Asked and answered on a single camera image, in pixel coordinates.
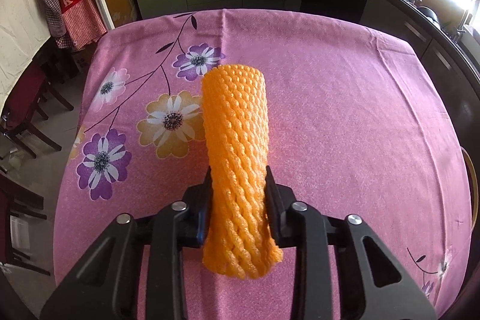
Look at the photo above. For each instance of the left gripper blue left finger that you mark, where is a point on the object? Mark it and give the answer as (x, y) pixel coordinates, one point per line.
(204, 207)

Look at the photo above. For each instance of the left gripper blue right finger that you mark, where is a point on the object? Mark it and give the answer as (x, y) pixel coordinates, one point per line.
(274, 206)

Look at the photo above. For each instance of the orange foam fruit net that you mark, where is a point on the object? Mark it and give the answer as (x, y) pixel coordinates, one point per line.
(235, 120)

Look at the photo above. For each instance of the blue bin with yellow rim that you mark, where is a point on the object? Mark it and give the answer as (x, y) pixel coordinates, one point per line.
(473, 186)

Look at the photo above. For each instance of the dark red chair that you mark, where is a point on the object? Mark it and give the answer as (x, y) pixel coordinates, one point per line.
(23, 102)

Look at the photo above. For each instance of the white curtain cloth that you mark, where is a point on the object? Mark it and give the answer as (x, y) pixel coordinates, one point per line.
(23, 32)

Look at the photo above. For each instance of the wooden cutting board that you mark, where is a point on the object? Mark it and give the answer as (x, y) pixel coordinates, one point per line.
(448, 13)

